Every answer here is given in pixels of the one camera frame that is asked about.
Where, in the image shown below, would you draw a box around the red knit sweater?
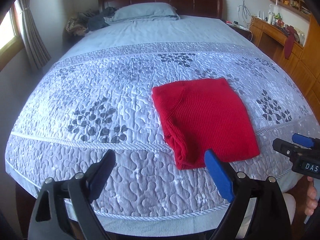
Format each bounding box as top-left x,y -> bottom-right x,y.
152,78 -> 260,170

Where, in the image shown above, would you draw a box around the dark clothes pile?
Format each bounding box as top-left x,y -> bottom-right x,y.
66,7 -> 117,36

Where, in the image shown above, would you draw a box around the right hand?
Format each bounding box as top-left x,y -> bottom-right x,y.
304,177 -> 318,216

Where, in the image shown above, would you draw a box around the wooden cabinet desk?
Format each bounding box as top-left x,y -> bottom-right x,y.
249,16 -> 320,120

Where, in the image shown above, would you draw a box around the dark red hanging cloth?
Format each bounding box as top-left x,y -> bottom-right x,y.
284,24 -> 299,60

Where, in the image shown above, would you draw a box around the dark bedside table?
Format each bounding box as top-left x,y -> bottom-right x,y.
223,20 -> 253,41

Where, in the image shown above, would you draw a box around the white bottle on desk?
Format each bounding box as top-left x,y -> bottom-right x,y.
267,10 -> 274,24

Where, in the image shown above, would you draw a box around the white grey floral quilt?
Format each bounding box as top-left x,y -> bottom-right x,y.
5,16 -> 319,237

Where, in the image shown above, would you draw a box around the grey window curtain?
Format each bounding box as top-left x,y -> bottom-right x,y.
17,0 -> 51,70

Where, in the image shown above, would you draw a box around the light blue pillow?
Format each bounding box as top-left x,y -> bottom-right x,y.
104,2 -> 180,25

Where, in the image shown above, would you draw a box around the white hanging cables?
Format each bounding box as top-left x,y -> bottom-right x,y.
236,0 -> 253,27

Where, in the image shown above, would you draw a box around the wooden window frame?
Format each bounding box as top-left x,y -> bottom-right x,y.
0,4 -> 24,70

